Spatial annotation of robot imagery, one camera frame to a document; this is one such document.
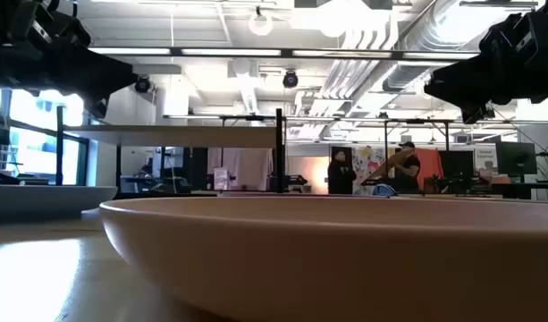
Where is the silver air duct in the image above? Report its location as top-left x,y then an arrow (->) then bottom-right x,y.
382,0 -> 538,94

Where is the orange panel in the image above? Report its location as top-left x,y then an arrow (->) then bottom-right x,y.
415,148 -> 444,191

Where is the white ring lamp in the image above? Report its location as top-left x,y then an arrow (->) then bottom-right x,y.
248,12 -> 274,38

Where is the dark background desk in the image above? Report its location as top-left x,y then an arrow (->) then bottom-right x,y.
492,181 -> 548,201

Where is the blue rounded object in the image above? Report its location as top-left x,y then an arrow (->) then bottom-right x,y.
372,183 -> 398,198

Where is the large window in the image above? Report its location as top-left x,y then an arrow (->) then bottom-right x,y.
0,87 -> 89,187

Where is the person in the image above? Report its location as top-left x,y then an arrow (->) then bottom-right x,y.
392,140 -> 422,194
326,149 -> 358,195

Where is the long overhead light bar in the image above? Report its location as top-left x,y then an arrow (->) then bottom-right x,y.
88,46 -> 480,62

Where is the pink plate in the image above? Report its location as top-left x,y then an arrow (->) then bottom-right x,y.
98,195 -> 548,322

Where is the brown board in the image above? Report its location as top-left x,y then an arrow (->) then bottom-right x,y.
362,149 -> 413,185

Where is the black background rig frame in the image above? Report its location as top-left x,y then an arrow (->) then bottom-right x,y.
164,114 -> 548,153

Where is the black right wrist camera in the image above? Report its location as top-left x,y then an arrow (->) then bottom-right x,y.
459,102 -> 483,125

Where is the black computer monitor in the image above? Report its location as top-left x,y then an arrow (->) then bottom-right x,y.
495,141 -> 538,176
437,150 -> 475,181

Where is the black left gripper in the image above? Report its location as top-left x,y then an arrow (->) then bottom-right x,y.
38,43 -> 139,101

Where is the blue plate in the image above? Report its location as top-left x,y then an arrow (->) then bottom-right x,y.
0,184 -> 119,221

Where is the colourful wall poster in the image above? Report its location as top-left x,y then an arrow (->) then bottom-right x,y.
352,146 -> 386,194

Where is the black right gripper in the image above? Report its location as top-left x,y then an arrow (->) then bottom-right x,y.
424,47 -> 532,109

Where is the white wall sign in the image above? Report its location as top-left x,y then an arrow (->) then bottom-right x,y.
474,147 -> 498,172

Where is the low shelf with black frame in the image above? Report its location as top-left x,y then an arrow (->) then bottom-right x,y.
54,106 -> 287,194

